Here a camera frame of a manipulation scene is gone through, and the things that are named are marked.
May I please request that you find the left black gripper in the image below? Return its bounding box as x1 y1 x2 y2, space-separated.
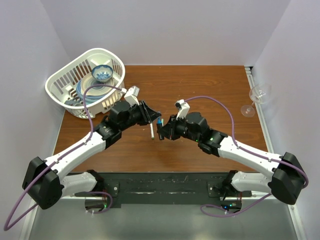
119 99 161 132

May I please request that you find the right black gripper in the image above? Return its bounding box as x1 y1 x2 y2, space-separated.
157 114 200 143

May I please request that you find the black blue highlighter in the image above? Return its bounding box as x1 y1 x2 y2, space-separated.
156 118 163 135

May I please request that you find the white pen dark green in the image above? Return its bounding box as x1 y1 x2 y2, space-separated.
149 123 155 140

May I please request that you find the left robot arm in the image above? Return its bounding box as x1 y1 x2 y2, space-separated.
22 100 161 210

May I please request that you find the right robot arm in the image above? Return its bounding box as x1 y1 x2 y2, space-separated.
157 112 307 205

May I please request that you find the beige blue plate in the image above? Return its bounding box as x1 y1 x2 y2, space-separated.
80 74 115 97

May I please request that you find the light blue plate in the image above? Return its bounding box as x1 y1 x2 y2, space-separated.
76 79 106 106

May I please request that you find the blue patterned bowl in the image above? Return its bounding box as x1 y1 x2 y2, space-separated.
91 64 114 83

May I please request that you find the clear wine glass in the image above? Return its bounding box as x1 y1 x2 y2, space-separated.
240 83 272 118

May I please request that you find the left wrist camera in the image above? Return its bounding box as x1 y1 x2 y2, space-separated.
124 86 140 106

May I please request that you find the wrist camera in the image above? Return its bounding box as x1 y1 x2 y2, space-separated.
175 99 190 120
124 86 140 106

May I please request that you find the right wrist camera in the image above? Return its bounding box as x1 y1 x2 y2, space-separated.
175 99 190 120

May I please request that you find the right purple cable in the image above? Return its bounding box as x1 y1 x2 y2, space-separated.
184 96 310 218

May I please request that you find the purple cable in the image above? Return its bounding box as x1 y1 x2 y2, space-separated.
2 84 127 231
184 96 310 218

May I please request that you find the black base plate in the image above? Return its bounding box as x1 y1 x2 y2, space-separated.
83 172 252 212

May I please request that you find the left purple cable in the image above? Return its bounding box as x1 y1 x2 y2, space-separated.
2 84 127 231

